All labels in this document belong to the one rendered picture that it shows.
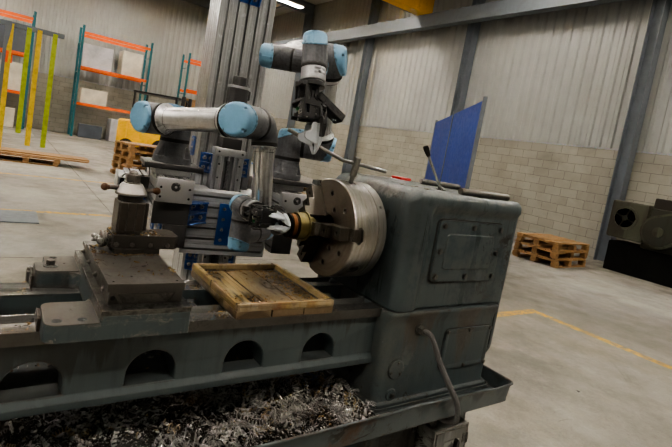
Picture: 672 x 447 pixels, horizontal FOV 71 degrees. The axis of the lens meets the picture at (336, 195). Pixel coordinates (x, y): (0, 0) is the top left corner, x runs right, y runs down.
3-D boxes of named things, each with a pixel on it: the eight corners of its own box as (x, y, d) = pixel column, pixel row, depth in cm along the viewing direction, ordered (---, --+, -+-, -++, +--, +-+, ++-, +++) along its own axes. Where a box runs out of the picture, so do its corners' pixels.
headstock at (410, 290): (419, 267, 218) (435, 184, 214) (508, 304, 179) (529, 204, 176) (312, 267, 183) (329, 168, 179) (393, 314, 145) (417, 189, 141)
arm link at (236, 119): (153, 135, 189) (270, 141, 167) (123, 131, 175) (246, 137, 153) (155, 105, 188) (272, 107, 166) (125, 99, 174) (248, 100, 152)
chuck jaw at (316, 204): (327, 221, 156) (321, 188, 160) (335, 215, 152) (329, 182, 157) (298, 219, 149) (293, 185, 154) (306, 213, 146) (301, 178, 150)
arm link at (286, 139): (276, 154, 221) (281, 125, 220) (304, 159, 221) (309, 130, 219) (272, 154, 209) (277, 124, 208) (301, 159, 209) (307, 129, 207)
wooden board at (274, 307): (275, 274, 165) (276, 263, 164) (332, 313, 136) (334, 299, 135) (190, 275, 147) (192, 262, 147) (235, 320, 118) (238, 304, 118)
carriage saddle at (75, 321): (143, 269, 144) (146, 251, 144) (191, 332, 107) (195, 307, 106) (27, 270, 127) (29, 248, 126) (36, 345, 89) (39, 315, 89)
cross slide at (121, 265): (139, 251, 142) (142, 236, 142) (182, 302, 108) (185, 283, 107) (77, 250, 132) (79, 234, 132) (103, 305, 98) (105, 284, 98)
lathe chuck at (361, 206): (311, 248, 173) (336, 168, 165) (359, 294, 148) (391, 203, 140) (290, 248, 167) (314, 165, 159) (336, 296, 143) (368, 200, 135)
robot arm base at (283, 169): (263, 173, 219) (266, 152, 218) (293, 177, 226) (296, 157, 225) (273, 178, 206) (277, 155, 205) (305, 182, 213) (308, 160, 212)
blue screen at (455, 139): (397, 223, 1038) (418, 117, 1017) (433, 229, 1035) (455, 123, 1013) (420, 267, 628) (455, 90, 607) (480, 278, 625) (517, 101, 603)
